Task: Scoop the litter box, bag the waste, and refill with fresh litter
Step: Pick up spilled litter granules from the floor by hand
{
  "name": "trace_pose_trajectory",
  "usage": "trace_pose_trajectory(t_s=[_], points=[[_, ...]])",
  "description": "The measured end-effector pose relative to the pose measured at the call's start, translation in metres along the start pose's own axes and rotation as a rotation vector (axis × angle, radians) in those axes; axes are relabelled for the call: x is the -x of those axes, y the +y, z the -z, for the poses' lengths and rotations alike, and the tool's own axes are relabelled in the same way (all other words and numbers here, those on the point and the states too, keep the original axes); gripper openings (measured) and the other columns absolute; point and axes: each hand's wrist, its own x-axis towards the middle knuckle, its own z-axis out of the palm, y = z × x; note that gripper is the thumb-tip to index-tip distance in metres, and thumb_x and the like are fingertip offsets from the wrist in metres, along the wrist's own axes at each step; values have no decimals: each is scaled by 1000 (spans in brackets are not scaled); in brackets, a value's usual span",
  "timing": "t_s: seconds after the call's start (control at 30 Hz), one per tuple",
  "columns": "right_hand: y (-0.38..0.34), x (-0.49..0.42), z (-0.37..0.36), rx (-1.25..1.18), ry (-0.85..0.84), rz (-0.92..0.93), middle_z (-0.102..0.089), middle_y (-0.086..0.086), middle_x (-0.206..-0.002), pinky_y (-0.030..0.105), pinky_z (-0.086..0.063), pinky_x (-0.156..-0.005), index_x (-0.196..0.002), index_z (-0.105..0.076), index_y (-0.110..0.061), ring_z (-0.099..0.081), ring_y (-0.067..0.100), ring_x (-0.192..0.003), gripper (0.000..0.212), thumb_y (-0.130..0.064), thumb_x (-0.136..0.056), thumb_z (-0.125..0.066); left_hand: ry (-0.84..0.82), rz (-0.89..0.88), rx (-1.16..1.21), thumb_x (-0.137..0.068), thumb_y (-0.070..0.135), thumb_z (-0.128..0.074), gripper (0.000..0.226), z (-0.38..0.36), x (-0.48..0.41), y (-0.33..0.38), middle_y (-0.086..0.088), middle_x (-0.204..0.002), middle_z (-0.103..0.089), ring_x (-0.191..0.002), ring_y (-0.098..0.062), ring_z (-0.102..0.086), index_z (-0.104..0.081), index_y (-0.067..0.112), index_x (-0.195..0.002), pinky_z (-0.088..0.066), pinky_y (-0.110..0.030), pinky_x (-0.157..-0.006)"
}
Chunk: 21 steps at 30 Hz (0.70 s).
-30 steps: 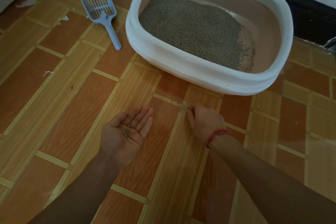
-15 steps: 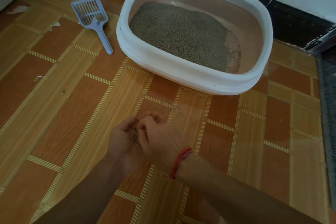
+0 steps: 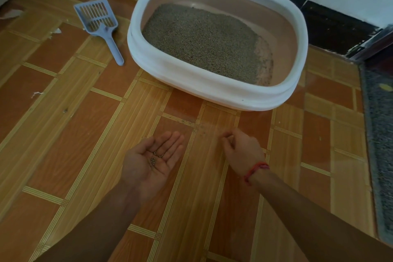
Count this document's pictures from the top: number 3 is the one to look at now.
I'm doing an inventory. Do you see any torn paper scrap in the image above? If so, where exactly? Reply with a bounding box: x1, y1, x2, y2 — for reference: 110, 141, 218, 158
0, 9, 24, 20

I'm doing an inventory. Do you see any person's right forearm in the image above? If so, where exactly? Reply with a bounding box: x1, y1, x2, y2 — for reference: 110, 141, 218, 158
247, 165, 393, 262

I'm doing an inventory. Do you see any person's left forearm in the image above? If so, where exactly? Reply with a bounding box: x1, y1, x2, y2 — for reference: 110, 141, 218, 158
33, 181, 154, 262

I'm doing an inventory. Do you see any red thread bracelet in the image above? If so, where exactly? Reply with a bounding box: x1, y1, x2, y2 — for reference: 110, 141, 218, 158
244, 162, 271, 186

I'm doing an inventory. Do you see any blue plastic litter scoop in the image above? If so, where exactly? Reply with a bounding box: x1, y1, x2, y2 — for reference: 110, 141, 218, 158
73, 0, 125, 66

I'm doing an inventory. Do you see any person's left hand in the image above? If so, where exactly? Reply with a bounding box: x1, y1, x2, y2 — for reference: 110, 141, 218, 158
122, 131, 185, 203

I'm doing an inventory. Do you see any person's right hand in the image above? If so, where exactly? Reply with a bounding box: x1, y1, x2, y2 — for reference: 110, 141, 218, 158
220, 128, 268, 177

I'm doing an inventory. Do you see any dark door frame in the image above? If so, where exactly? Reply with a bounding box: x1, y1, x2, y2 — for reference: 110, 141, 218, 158
346, 25, 393, 63

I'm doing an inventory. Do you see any white and beige litter box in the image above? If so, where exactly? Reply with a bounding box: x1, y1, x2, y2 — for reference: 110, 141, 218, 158
127, 0, 309, 112

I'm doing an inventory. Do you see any grey cat litter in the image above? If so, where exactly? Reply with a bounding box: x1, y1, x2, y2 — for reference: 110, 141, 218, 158
141, 3, 274, 86

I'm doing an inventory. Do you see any grey speckled doormat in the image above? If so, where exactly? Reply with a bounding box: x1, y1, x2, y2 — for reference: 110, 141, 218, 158
359, 62, 393, 245

